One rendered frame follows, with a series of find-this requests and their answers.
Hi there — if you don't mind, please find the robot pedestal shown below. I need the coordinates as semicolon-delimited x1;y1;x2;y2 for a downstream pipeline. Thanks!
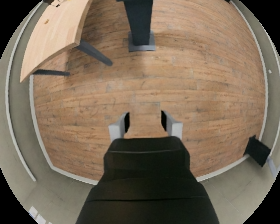
117;0;157;53

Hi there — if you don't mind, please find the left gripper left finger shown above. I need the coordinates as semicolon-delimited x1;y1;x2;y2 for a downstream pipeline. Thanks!
108;111;131;141

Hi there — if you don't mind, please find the black box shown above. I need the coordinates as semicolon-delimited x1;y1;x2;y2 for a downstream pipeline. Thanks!
243;134;273;168

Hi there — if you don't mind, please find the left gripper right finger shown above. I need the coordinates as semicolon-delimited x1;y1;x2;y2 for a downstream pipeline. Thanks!
160;109;184;140

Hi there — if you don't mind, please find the white paper sheet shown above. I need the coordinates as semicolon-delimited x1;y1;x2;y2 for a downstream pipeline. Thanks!
35;213;47;224
28;206;39;218

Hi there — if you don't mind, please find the wooden table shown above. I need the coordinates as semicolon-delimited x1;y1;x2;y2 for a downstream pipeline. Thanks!
19;0;114;84

